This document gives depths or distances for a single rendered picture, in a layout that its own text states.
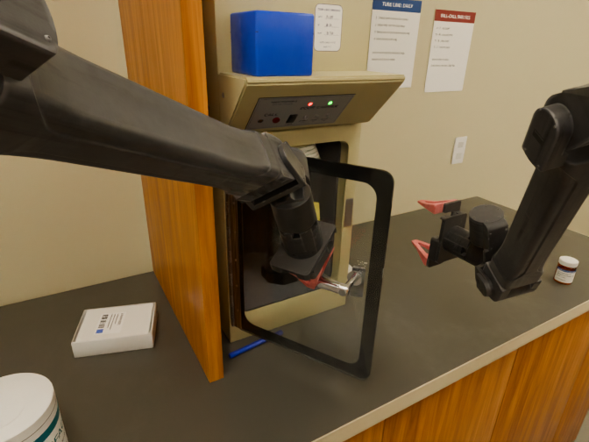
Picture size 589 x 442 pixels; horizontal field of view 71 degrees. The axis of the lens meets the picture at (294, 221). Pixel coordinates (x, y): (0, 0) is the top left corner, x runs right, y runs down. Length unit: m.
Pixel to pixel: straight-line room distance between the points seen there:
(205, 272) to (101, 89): 0.50
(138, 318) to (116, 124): 0.78
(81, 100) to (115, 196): 0.95
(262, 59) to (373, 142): 0.94
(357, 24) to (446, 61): 0.88
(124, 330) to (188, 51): 0.61
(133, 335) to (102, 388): 0.12
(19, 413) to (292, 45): 0.65
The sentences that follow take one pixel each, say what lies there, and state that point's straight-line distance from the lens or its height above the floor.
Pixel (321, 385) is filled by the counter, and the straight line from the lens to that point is 0.87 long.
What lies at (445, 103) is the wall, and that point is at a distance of 1.76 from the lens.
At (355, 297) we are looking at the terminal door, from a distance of 0.72.
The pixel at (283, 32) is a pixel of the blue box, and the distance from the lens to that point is 0.67.
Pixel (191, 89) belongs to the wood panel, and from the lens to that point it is 0.64.
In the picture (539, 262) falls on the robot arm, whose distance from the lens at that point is 0.70.
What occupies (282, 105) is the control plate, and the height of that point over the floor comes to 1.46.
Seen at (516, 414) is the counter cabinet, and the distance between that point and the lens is 1.50.
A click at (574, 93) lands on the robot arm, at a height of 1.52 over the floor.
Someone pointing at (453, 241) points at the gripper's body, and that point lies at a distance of 0.86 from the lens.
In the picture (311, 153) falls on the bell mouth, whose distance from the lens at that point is 0.89.
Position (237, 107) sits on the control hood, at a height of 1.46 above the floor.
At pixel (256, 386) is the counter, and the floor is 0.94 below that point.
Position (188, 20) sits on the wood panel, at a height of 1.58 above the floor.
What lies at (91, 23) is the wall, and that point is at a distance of 1.14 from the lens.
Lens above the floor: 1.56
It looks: 23 degrees down
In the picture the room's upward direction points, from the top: 1 degrees clockwise
